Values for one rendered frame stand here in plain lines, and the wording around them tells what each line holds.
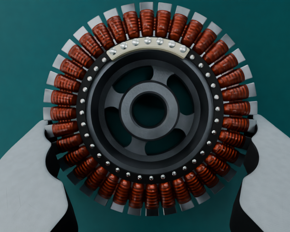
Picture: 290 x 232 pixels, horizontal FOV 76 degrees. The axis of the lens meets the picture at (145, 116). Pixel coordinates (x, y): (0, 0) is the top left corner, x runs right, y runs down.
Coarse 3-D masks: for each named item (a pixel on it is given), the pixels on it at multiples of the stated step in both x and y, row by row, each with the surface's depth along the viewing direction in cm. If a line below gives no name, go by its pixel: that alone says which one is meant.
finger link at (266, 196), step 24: (264, 120) 10; (264, 144) 8; (288, 144) 8; (264, 168) 7; (288, 168) 7; (240, 192) 6; (264, 192) 6; (288, 192) 6; (240, 216) 6; (264, 216) 6; (288, 216) 6
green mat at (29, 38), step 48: (0, 0) 13; (48, 0) 13; (96, 0) 13; (144, 0) 13; (192, 0) 13; (240, 0) 13; (288, 0) 13; (0, 48) 13; (48, 48) 13; (240, 48) 13; (288, 48) 13; (0, 96) 13; (144, 96) 13; (288, 96) 13; (0, 144) 13; (96, 192) 13
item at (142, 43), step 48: (96, 48) 9; (144, 48) 9; (192, 48) 9; (48, 96) 10; (96, 96) 10; (192, 96) 11; (240, 96) 9; (96, 144) 10; (144, 144) 12; (192, 144) 11; (240, 144) 9; (144, 192) 10; (192, 192) 9
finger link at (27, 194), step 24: (24, 144) 9; (48, 144) 9; (0, 168) 8; (24, 168) 8; (48, 168) 8; (0, 192) 7; (24, 192) 7; (48, 192) 7; (0, 216) 6; (24, 216) 6; (48, 216) 6; (72, 216) 6
